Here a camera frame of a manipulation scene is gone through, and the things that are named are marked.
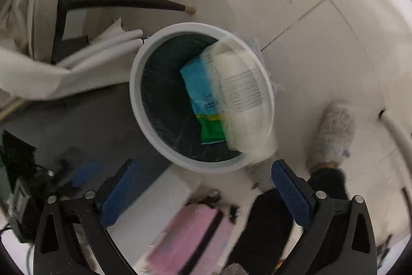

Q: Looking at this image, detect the white round trash bin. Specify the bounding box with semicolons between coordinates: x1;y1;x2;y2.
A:
129;23;277;174

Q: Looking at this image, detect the white blue green packet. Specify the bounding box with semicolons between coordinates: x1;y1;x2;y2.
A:
179;37;279;163

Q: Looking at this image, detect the grey fuzzy slipper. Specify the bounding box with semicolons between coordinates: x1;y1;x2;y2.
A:
309;101;355;171

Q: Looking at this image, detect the dark bin liner bag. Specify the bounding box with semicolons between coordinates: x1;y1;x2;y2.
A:
141;33;243;163

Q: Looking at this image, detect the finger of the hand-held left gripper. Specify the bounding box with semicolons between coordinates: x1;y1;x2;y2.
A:
69;160;104;189

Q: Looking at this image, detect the black chair frame bar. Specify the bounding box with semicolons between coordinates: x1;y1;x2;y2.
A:
51;0;77;63

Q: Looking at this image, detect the black chair leg wooden tip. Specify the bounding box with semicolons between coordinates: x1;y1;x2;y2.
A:
66;0;197;14

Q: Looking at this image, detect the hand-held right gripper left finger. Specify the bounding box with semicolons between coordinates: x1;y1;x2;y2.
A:
34;159;140;275

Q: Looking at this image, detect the pink box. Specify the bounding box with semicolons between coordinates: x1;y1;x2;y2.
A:
146;202;236;275

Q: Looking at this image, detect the white cloth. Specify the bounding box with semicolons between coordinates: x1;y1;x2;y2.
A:
0;0;124;101

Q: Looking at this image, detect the white pipe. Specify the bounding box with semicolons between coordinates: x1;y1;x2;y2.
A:
379;109;412;154

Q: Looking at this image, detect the person's black trouser leg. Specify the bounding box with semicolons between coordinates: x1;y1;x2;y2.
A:
225;188;306;275
308;166;350;202

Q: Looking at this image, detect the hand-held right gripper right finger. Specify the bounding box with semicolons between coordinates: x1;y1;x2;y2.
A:
271;159;378;275

